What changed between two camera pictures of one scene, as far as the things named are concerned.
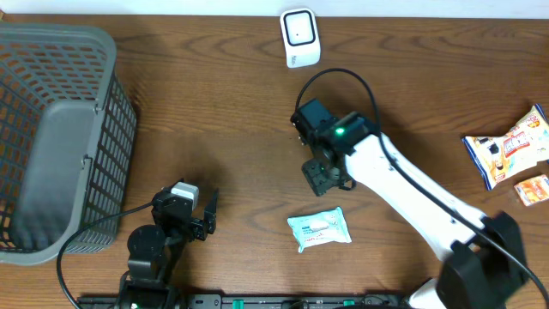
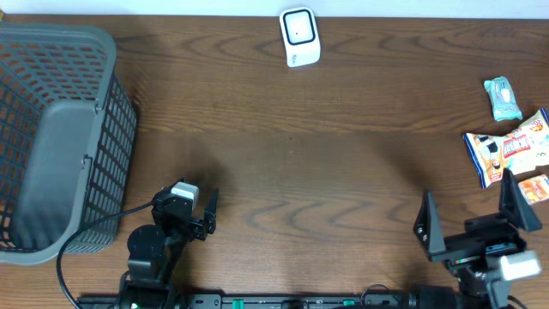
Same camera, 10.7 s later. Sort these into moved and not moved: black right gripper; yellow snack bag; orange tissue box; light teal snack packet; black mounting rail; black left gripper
Moved: black right gripper; light teal snack packet
Not moved: black left gripper; black mounting rail; orange tissue box; yellow snack bag
